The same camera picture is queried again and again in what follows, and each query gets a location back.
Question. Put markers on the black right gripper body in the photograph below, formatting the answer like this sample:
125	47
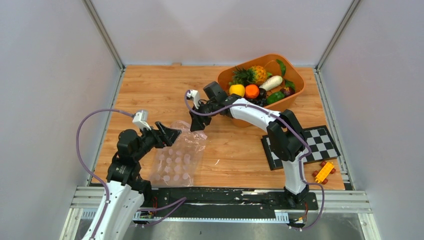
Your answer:
208	107

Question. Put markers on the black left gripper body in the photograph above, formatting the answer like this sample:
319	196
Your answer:
149	139

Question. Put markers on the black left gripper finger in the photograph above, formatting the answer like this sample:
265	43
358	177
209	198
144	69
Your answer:
174	134
162	136

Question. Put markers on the clear zip top bag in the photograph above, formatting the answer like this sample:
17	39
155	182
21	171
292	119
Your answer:
175	166

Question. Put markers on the toy pineapple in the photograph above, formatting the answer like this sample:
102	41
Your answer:
256	75

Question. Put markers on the orange plastic basin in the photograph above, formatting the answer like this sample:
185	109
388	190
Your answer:
292	78

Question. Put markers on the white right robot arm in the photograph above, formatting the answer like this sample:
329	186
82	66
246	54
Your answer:
285	134

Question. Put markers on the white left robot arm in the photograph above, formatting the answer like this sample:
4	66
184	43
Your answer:
125	190

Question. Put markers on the yellow toy lemon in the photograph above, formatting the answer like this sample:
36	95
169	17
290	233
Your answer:
237	89

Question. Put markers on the toy orange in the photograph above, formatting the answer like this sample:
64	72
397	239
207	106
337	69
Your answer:
251	91

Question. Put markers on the black toy grape bunch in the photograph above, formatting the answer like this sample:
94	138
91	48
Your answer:
262	102

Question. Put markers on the white toy radish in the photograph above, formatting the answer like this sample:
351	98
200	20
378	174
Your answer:
272	83

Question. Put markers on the green toy pepper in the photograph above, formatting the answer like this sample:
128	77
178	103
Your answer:
275	97

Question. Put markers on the green toy leaf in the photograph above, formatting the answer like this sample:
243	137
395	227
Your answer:
282	66

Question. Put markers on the black white checkerboard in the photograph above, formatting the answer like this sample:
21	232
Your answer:
319	139

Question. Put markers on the yellow toy brick car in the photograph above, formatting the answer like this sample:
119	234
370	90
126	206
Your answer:
327	168

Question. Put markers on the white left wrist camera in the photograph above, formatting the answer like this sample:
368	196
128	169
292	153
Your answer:
139	119

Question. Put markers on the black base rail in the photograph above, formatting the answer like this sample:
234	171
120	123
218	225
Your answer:
225	203

